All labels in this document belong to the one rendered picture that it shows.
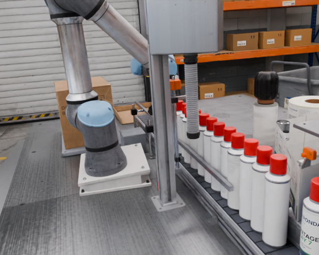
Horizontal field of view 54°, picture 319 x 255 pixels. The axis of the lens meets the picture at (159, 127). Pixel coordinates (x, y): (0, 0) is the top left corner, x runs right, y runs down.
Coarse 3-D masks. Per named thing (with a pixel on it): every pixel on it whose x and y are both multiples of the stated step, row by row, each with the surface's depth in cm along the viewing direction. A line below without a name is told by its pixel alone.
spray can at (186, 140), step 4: (184, 108) 107; (184, 120) 107; (184, 124) 108; (184, 128) 108; (184, 132) 109; (184, 136) 109; (184, 140) 110; (188, 140) 109; (188, 144) 109; (184, 152) 112; (184, 156) 112; (188, 156) 111; (184, 160) 113; (188, 160) 111
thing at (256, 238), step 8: (144, 120) 168; (152, 120) 167; (192, 176) 104; (200, 184) 98; (208, 184) 97; (208, 192) 93; (216, 192) 92; (216, 200) 88; (224, 200) 88; (224, 208) 84; (232, 216) 80; (240, 224) 77; (248, 224) 77; (248, 232) 74; (256, 240) 71; (288, 240) 70; (264, 248) 68; (272, 248) 68; (280, 248) 68; (288, 248) 68; (296, 248) 68
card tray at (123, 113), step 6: (150, 102) 213; (114, 108) 202; (120, 108) 208; (126, 108) 209; (132, 108) 211; (138, 108) 212; (120, 114) 201; (126, 114) 200; (138, 114) 198; (120, 120) 184; (126, 120) 187; (132, 120) 186
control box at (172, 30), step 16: (160, 0) 73; (176, 0) 72; (192, 0) 71; (208, 0) 70; (160, 16) 74; (176, 16) 73; (192, 16) 72; (208, 16) 71; (160, 32) 76; (176, 32) 74; (192, 32) 73; (208, 32) 72; (160, 48) 77; (176, 48) 76; (192, 48) 74; (208, 48) 73
